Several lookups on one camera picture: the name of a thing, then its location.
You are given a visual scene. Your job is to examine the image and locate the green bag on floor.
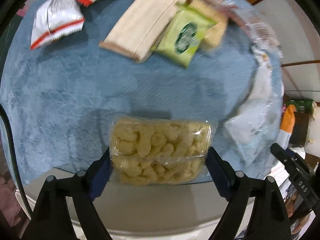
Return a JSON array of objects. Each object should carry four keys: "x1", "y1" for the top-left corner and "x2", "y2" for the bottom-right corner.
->
[{"x1": 285, "y1": 99, "x2": 317, "y2": 114}]

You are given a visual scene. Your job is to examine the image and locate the orange white tube packet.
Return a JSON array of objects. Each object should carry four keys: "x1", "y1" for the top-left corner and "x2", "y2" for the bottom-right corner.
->
[{"x1": 276, "y1": 105, "x2": 296, "y2": 150}]

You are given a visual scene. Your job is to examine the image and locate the clear bag yellow puffs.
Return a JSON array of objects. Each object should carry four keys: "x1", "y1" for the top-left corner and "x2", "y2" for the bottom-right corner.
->
[{"x1": 109, "y1": 115, "x2": 217, "y2": 186}]

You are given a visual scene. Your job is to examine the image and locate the yellow cracker clear pack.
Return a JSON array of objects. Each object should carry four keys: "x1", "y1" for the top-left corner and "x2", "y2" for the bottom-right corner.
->
[{"x1": 189, "y1": 0, "x2": 228, "y2": 50}]

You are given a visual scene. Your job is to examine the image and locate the beige soda cracker pack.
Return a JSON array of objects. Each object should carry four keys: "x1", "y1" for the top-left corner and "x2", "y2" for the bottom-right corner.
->
[{"x1": 99, "y1": 0, "x2": 186, "y2": 62}]

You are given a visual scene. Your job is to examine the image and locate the white plastic tray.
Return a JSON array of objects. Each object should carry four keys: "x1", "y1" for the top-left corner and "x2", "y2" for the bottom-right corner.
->
[{"x1": 15, "y1": 167, "x2": 266, "y2": 240}]

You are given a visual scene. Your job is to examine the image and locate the clear bag brown cakes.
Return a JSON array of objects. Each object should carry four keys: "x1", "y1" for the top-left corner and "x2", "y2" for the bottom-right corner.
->
[{"x1": 229, "y1": 7, "x2": 283, "y2": 58}]

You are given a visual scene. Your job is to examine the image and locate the black cable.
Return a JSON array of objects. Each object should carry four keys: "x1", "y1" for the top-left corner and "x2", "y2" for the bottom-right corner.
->
[{"x1": 0, "y1": 104, "x2": 34, "y2": 218}]

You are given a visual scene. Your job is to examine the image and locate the large white blue bag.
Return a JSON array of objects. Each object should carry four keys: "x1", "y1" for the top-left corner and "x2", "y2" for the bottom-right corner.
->
[{"x1": 224, "y1": 46, "x2": 280, "y2": 167}]

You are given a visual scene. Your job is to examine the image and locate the green pastry packet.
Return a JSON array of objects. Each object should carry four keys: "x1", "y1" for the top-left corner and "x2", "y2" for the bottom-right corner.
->
[{"x1": 151, "y1": 2, "x2": 210, "y2": 68}]

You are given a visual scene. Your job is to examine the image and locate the blue table cloth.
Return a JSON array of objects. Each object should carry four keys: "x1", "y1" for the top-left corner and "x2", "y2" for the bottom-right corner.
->
[{"x1": 1, "y1": 0, "x2": 281, "y2": 185}]

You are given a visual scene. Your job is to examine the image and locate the white red-striped snack bag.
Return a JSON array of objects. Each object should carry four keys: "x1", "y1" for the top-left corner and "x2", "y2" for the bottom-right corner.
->
[{"x1": 30, "y1": 0, "x2": 85, "y2": 50}]

